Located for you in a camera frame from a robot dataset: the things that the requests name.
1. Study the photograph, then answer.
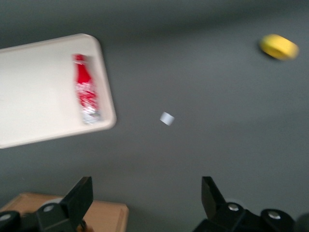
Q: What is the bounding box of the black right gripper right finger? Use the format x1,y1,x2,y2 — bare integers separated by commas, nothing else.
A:
193,176,247,232

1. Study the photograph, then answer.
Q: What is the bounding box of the small white paper piece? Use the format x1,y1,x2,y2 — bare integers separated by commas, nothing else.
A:
159,111,175,127

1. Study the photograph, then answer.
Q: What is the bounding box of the wooden drawer cabinet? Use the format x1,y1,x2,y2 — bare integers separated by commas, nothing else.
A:
0,192,130,232

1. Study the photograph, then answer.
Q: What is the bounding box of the beige plastic tray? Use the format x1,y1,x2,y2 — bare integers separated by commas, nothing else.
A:
0,33,117,149

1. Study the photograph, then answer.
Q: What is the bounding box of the red coke bottle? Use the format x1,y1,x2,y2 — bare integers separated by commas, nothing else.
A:
71,53,102,125

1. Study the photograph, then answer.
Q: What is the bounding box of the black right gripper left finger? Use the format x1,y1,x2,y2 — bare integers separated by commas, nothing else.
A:
36,176,94,232

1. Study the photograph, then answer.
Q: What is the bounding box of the yellow lemon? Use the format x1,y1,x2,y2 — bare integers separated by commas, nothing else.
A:
259,33,300,61

